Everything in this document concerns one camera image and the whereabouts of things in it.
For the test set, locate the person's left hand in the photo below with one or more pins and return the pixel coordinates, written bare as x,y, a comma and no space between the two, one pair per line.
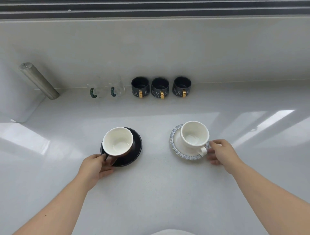
90,168

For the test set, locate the person's right hand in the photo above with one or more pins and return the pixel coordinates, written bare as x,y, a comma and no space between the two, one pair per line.
226,156

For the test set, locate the person's right thumb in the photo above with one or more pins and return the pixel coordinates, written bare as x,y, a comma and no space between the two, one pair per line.
215,143

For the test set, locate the person's left thumb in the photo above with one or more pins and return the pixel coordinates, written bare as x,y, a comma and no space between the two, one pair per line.
99,156

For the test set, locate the person's right middle finger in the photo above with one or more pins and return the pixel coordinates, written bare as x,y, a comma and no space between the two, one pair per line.
212,157

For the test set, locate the black cup with white inside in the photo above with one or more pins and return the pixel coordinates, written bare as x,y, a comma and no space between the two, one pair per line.
118,142

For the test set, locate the person's left forearm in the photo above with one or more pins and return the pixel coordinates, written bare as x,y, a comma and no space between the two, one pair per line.
53,208

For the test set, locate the person's right forearm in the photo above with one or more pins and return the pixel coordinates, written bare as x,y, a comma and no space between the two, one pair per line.
268,201

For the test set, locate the black saucer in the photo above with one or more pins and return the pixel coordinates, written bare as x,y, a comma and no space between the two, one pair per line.
136,147

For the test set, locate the white saucer with patterned rim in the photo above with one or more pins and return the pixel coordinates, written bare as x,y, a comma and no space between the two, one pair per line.
175,145

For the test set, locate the person's white clothing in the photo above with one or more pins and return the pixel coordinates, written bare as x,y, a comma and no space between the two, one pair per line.
172,232

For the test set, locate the steel cylinder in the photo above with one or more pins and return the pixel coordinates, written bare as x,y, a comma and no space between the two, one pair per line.
38,80

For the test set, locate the dark window blind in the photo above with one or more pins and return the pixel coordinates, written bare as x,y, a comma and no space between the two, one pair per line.
155,9

